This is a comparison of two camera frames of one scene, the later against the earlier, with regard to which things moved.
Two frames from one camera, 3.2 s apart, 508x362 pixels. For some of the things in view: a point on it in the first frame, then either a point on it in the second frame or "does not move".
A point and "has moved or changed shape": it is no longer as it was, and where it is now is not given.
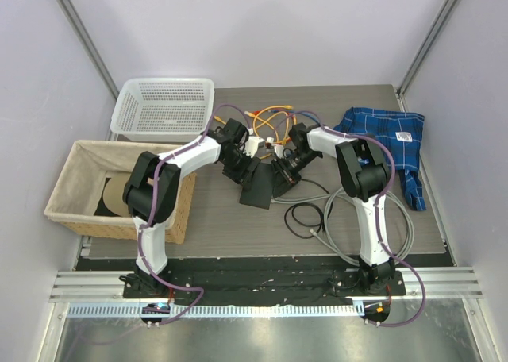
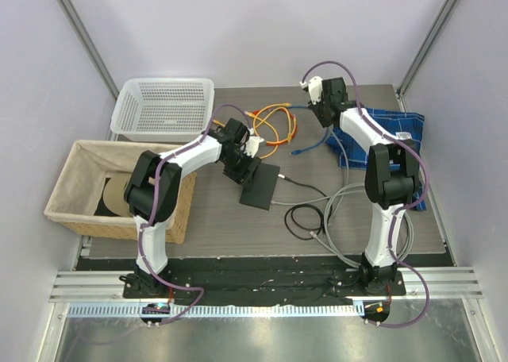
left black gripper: x=244 y=176 does not move
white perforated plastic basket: x=163 y=109 does not move
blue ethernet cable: x=305 y=113 has moved or changed shape
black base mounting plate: x=265 y=278 does not move
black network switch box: x=259 y=194 does not move
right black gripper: x=284 y=179 -> x=322 y=121
